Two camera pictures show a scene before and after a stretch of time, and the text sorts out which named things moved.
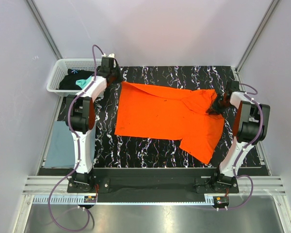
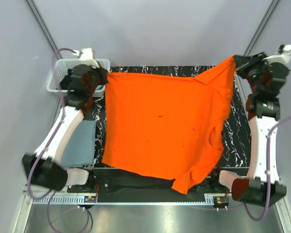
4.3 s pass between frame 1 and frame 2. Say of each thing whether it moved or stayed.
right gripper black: moved
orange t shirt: moved
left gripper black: moved
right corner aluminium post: stayed
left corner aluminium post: stayed
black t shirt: stayed
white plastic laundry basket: stayed
